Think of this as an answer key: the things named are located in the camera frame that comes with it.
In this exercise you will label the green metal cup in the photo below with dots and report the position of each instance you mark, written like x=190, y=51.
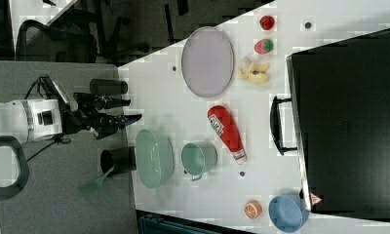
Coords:
x=198, y=158

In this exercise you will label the yellow plush banana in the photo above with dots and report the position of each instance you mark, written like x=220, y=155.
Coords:
x=252, y=72

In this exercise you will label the pink green strawberry toy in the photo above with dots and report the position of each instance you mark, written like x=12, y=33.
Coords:
x=264, y=46

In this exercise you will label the blue bowl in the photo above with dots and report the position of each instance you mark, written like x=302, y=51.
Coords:
x=288, y=212

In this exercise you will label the green strainer bowl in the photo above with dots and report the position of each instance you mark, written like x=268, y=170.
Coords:
x=154, y=159

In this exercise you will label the red plush ketchup bottle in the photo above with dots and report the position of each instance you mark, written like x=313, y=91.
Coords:
x=225, y=127

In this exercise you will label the orange slice toy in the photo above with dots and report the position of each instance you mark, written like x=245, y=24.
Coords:
x=253, y=209

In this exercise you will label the black cup holder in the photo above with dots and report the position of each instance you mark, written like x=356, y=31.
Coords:
x=119, y=161

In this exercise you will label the black office chair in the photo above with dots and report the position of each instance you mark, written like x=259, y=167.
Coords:
x=55, y=43

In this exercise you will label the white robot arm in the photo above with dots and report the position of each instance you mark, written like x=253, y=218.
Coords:
x=28, y=120

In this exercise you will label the black toaster oven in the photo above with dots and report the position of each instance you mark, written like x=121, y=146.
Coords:
x=340, y=98

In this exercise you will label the black cylinder holder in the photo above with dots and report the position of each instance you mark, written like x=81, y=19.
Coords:
x=108, y=87

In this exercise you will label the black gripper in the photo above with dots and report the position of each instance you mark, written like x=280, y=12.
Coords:
x=83, y=113

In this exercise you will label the green spatula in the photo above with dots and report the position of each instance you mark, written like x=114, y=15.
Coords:
x=94, y=185

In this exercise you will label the grey round plate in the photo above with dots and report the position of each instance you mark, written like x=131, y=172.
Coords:
x=207, y=62

